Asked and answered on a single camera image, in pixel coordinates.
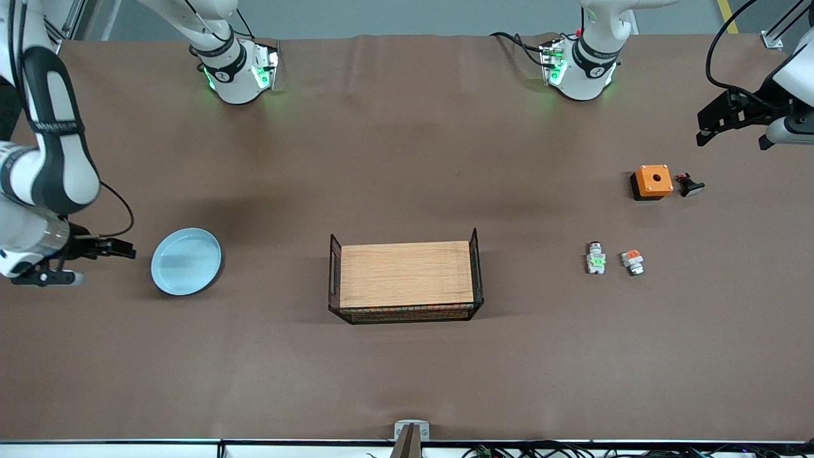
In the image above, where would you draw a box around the grey metal bracket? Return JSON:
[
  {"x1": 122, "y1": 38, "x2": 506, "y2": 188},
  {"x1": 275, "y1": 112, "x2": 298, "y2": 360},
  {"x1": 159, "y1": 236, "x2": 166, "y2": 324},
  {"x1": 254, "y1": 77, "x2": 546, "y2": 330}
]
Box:
[{"x1": 393, "y1": 420, "x2": 431, "y2": 441}]

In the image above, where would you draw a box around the black base power cable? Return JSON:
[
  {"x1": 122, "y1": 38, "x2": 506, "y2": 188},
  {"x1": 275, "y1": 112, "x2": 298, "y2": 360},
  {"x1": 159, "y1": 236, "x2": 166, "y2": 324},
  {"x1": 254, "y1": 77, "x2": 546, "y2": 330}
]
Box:
[{"x1": 490, "y1": 31, "x2": 554, "y2": 67}]

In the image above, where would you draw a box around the light blue round plate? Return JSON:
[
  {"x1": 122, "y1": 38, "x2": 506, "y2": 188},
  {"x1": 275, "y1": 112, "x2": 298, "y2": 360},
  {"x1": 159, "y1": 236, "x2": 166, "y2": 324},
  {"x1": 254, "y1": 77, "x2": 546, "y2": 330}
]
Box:
[{"x1": 150, "y1": 228, "x2": 223, "y2": 296}]

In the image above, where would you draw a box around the black wire basket wooden base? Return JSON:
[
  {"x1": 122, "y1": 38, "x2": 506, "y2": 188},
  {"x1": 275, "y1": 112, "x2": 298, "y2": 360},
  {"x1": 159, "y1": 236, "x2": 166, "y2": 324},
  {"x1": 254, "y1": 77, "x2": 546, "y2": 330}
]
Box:
[{"x1": 328, "y1": 228, "x2": 485, "y2": 325}]

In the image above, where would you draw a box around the orange button enclosure box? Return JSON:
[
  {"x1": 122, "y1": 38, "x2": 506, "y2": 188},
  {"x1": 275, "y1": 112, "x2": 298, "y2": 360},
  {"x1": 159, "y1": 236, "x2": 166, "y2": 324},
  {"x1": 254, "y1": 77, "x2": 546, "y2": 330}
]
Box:
[{"x1": 630, "y1": 165, "x2": 673, "y2": 202}]

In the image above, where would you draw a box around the aluminium frame profile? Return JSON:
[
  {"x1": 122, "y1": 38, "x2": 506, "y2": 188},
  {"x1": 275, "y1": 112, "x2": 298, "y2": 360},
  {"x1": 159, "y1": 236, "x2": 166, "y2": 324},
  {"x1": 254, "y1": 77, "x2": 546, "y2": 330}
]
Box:
[
  {"x1": 41, "y1": 0, "x2": 86, "y2": 53},
  {"x1": 760, "y1": 0, "x2": 814, "y2": 50}
]

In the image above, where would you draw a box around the white table edge rail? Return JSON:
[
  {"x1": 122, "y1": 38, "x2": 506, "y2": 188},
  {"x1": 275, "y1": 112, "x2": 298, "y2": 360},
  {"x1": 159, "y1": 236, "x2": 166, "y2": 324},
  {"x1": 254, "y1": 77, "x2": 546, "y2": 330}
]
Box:
[{"x1": 0, "y1": 439, "x2": 814, "y2": 458}]

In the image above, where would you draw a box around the brown table cover sheet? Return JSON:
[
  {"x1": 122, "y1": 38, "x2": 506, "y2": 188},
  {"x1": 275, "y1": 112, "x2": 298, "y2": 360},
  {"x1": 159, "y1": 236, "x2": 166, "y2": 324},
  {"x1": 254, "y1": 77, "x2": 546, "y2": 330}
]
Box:
[{"x1": 0, "y1": 32, "x2": 814, "y2": 443}]

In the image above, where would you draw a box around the dark camera post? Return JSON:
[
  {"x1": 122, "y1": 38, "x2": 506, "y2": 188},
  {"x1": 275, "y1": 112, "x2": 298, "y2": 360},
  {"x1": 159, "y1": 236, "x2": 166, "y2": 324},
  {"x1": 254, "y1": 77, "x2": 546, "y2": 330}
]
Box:
[{"x1": 389, "y1": 425, "x2": 423, "y2": 458}]

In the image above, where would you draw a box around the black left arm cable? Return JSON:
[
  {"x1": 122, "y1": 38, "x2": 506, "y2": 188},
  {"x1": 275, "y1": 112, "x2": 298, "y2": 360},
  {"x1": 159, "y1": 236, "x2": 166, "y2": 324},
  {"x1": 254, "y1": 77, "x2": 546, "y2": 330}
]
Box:
[{"x1": 706, "y1": 0, "x2": 803, "y2": 106}]

